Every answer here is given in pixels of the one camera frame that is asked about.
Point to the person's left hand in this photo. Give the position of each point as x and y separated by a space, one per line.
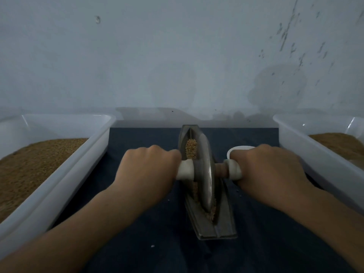
145 174

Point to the person's right hand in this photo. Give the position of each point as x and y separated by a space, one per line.
273 176

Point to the white plastic tray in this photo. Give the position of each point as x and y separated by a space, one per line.
313 162
65 170

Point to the small ground grain portion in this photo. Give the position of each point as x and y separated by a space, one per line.
191 147

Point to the boat-shaped metal grinding trough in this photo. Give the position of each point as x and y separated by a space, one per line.
223 227

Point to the person's right forearm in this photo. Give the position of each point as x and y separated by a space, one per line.
335 230

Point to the person's left forearm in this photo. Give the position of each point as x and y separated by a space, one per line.
68 241

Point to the white round plate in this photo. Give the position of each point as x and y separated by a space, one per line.
239 149

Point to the dark blue tablecloth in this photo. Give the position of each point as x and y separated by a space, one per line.
153 247

